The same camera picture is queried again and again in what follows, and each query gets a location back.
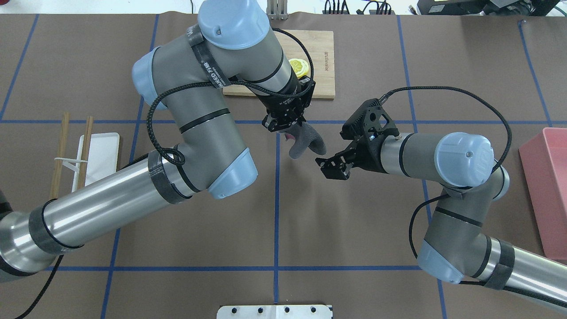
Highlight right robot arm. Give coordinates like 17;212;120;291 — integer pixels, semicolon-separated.
316;132;566;312

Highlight aluminium camera post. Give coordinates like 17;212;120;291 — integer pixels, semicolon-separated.
266;0;289;20

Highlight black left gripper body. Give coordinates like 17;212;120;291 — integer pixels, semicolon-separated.
261;78;315;131

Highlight yellow lemon slices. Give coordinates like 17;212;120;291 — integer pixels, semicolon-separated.
289;58;310;79

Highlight grey wiping cloth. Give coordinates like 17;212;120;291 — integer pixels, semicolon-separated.
280;122;327;159

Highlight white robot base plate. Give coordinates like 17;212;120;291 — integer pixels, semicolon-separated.
216;304;334;319

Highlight bamboo cutting board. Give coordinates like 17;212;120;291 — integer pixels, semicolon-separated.
222;30;335;100

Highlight pink plastic bin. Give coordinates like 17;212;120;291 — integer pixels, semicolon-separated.
519;127;567;261

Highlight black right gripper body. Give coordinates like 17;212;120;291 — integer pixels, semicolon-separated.
318;136;387;174

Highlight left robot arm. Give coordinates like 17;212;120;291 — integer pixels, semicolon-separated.
1;0;326;282

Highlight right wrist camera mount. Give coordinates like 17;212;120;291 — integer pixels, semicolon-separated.
340;98;400;140

